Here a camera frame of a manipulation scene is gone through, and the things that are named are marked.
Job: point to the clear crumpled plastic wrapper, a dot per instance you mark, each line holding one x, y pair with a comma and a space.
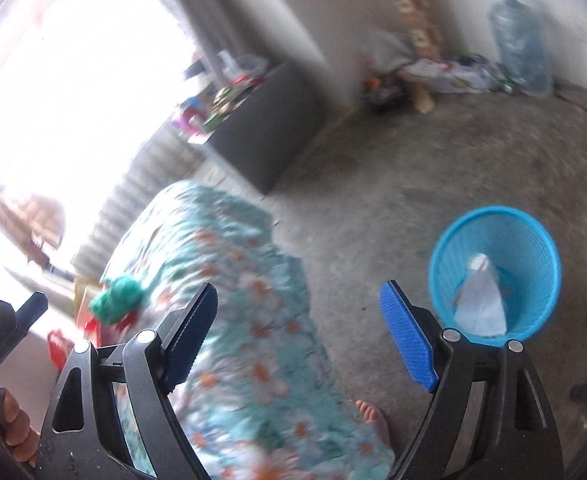
478, 305

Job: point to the large clear water jug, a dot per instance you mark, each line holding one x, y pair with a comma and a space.
521, 45

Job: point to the floral quilted blanket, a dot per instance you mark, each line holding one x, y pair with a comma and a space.
253, 310

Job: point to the grey ribbed radiator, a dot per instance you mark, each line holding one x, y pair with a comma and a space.
123, 200

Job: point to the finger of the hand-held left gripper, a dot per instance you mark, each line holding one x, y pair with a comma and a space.
32, 307

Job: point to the pile of plastic bags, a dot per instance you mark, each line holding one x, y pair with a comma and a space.
443, 67

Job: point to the person's left hand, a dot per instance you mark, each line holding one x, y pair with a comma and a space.
18, 425

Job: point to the grey curtain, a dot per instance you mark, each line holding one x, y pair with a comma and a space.
198, 15

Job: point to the dark grey cabinet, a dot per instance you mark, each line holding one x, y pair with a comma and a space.
268, 130

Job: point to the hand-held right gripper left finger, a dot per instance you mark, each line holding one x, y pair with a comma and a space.
193, 340

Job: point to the clutter of small items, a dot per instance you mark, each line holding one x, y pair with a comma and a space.
218, 95

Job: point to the red plastic bag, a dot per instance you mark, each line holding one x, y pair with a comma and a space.
59, 347

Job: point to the green and red toy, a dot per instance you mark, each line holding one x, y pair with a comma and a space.
115, 300

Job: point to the person's bare foot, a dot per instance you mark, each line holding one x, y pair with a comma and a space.
373, 422

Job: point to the beige quilted jacket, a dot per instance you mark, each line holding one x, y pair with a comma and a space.
28, 220

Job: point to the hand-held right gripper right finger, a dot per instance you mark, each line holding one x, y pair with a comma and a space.
408, 340

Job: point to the patterned wall hanging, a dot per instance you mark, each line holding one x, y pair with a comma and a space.
413, 5

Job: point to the blue mesh plastic basket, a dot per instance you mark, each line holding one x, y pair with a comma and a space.
523, 245

